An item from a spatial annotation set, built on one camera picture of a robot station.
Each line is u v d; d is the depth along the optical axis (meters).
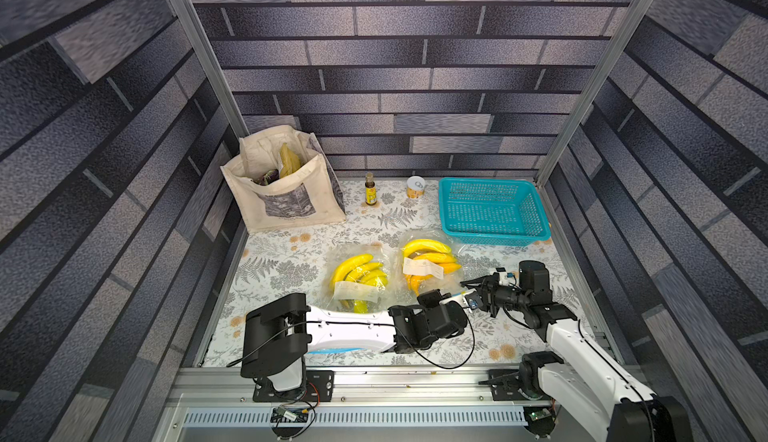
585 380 0.50
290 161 0.94
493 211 1.10
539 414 0.73
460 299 0.65
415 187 1.11
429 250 0.92
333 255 0.95
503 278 0.79
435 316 0.58
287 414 0.71
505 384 0.73
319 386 0.74
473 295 0.65
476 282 0.77
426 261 0.89
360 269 0.89
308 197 0.93
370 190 1.06
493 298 0.71
